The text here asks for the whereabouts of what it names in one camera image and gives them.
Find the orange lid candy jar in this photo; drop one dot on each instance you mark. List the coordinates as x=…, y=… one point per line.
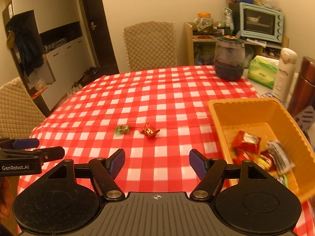
x=204, y=22

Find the yellow green snack packet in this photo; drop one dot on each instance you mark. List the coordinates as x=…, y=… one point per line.
x=264, y=164

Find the light blue toaster oven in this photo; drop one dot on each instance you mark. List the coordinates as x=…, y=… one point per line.
x=261, y=23

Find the green tissue pack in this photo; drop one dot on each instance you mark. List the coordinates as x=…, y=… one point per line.
x=263, y=70

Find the dark colourful candy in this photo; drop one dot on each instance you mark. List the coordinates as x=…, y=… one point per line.
x=282, y=179

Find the red gold candy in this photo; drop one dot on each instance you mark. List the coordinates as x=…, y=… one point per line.
x=149, y=131

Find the blue medicine box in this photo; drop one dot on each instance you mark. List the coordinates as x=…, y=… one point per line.
x=268, y=95

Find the dark glass jar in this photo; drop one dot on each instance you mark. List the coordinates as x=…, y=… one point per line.
x=229, y=58

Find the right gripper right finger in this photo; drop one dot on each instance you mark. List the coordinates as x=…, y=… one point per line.
x=210, y=172

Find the grey phone stand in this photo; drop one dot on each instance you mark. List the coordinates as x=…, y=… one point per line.
x=305, y=118

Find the wooden shelf rack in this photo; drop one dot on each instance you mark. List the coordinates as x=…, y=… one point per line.
x=196, y=46

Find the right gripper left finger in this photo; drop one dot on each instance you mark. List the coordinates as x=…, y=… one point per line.
x=103, y=174

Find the left hand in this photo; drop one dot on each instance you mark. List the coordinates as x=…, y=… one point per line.
x=6, y=198

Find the dark door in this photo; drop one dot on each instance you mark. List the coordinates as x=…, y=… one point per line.
x=99, y=32

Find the large red snack packet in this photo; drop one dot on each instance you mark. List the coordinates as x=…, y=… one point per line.
x=246, y=141

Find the brown steel food flask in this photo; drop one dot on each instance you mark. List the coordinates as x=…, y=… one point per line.
x=303, y=94

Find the silver nut snack packet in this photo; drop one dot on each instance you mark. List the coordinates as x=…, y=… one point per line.
x=281, y=159

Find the green wrapped candy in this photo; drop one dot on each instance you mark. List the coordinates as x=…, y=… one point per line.
x=122, y=129

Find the red candy packet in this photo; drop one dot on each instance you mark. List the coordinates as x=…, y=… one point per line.
x=267, y=156
x=241, y=155

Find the white cabinet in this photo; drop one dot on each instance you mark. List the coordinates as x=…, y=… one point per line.
x=58, y=58

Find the white miffy bottle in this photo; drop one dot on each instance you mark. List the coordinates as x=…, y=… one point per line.
x=285, y=74

